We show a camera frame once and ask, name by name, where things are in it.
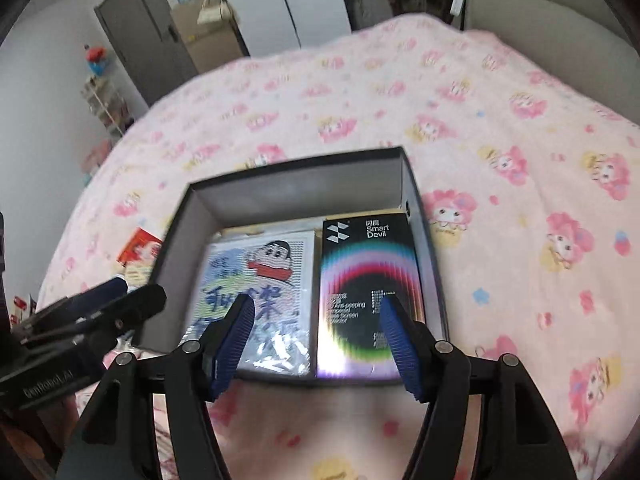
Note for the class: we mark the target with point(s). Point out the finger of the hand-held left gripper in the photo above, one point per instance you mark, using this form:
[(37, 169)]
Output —
[(135, 307), (107, 290)]

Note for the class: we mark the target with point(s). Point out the white cartoon print packet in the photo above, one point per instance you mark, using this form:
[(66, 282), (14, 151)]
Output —
[(270, 260)]

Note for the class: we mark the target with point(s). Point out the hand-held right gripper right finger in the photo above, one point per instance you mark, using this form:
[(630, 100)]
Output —
[(402, 345)]

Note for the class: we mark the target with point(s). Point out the red blue toy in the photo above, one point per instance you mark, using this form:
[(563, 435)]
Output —
[(97, 60)]

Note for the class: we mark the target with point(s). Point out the pink plush toy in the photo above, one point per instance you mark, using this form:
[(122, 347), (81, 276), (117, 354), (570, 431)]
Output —
[(97, 160)]

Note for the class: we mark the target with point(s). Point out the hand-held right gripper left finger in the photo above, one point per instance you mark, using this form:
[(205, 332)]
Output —
[(232, 345)]

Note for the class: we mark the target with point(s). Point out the bedside shelf with packets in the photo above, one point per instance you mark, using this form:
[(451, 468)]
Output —
[(22, 307)]

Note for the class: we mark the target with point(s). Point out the white wardrobe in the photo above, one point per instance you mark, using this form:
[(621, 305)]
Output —
[(300, 0)]

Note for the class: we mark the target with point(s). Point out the black rainbow print box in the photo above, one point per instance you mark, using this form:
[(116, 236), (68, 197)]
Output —
[(360, 270)]

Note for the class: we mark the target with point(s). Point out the beige padded headboard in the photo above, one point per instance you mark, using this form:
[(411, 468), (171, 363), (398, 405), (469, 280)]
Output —
[(550, 10)]

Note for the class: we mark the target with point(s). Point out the brown cardboard carton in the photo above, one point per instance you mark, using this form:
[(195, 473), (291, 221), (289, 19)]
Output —
[(210, 45)]

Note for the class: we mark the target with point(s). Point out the clear plastic bag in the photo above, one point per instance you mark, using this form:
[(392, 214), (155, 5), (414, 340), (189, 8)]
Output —
[(280, 355)]

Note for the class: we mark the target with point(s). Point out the grey door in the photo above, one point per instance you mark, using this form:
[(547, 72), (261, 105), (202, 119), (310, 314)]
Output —
[(145, 35)]

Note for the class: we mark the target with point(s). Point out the red printed packet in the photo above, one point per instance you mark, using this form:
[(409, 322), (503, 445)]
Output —
[(140, 247)]

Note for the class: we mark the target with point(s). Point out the pink printed blanket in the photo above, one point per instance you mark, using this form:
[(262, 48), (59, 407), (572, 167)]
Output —
[(400, 110)]

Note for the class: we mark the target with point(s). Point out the dark cardboard box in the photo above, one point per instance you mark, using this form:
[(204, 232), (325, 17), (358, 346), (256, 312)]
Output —
[(300, 185)]

